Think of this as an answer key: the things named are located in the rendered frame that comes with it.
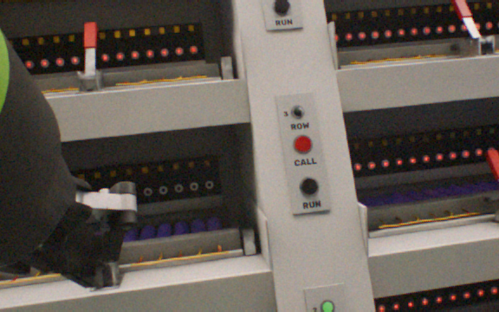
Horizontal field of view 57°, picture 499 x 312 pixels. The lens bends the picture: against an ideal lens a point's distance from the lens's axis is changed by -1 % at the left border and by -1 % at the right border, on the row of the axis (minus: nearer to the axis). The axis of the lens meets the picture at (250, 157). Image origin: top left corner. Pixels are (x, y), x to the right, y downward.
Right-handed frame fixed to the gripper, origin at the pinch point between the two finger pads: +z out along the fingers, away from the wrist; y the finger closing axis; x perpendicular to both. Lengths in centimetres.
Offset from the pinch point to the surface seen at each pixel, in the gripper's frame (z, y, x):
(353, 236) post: 5.9, 24.5, 0.4
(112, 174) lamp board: 19.0, -1.1, 15.4
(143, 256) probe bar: 11.2, 3.3, 2.4
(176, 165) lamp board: 18.9, 7.3, 15.5
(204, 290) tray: 7.0, 9.4, -2.6
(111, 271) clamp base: 6.3, 0.9, 0.2
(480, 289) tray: 25, 46, -6
